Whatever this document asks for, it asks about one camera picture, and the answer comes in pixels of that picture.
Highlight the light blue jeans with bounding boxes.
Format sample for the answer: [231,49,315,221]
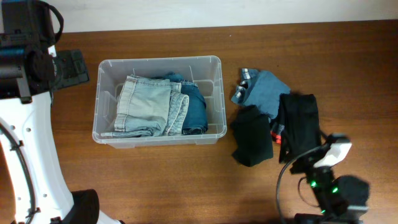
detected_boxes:
[101,75,190,139]

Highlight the dark blue jeans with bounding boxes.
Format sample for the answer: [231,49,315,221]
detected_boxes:
[157,73,208,136]

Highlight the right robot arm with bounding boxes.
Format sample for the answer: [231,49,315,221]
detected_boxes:
[290,132,370,224]

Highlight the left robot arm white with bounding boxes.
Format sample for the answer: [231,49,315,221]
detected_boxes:
[1,1,113,224]

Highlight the black garment with red trim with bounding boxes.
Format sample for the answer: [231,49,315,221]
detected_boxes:
[271,94,321,163]

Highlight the black folded garment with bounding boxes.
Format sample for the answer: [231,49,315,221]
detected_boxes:
[231,105,274,167]

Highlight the blue grey folded garment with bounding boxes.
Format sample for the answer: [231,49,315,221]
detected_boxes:
[231,68,290,121]

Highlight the clear plastic storage bin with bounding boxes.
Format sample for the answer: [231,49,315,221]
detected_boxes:
[92,55,227,149]

